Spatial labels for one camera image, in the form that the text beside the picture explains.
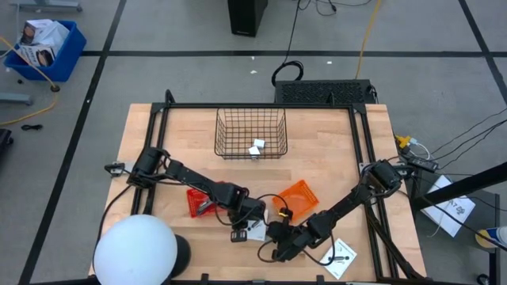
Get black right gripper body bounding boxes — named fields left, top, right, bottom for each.
left=273, top=227, right=314, bottom=262

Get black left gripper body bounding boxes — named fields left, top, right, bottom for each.
left=236, top=196, right=267, bottom=222

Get white box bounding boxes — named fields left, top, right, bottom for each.
left=246, top=209, right=269, bottom=242

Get orange plastic basket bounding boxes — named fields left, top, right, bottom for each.
left=272, top=179, right=320, bottom=222

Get black-white braided USB cable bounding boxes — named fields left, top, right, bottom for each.
left=196, top=199, right=217, bottom=217

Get red plastic basket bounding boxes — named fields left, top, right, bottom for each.
left=185, top=188, right=223, bottom=219

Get blue plastic bin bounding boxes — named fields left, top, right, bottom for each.
left=2, top=19, right=87, bottom=83

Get white printed card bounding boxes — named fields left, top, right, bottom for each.
left=318, top=237, right=358, bottom=280

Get black lamp base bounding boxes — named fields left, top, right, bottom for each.
left=170, top=234, right=192, bottom=278

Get white globe lamp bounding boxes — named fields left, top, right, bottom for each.
left=93, top=214, right=178, bottom=285

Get black perforated computer case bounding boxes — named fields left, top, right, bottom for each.
left=273, top=78, right=377, bottom=106

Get black power brick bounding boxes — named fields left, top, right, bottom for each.
left=406, top=154, right=440, bottom=173

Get white plug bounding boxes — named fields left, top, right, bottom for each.
left=410, top=137, right=432, bottom=159

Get white paper sheets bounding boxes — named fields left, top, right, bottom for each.
left=420, top=174, right=476, bottom=238

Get black diagonal beam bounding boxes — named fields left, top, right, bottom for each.
left=411, top=160, right=507, bottom=211

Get black tower box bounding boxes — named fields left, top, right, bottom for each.
left=227, top=0, right=269, bottom=38

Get grey table foot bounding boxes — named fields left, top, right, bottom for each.
left=0, top=93, right=32, bottom=106
left=10, top=0, right=82, bottom=13

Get printed cardboard box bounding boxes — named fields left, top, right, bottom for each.
left=16, top=43, right=57, bottom=67
left=19, top=18, right=71, bottom=45

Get black wire basket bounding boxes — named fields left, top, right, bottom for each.
left=213, top=107, right=289, bottom=161

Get black aluminium table frame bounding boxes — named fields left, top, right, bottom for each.
left=130, top=89, right=429, bottom=285

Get black left arm base cable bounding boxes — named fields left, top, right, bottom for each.
left=93, top=181, right=135, bottom=258

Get black hanging cable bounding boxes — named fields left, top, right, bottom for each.
left=271, top=0, right=306, bottom=87

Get yellow hanging cable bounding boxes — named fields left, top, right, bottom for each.
left=354, top=0, right=383, bottom=80

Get black cable bundle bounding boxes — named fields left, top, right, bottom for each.
left=300, top=0, right=373, bottom=17

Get yellow floor cable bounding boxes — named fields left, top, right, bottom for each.
left=0, top=36, right=60, bottom=127

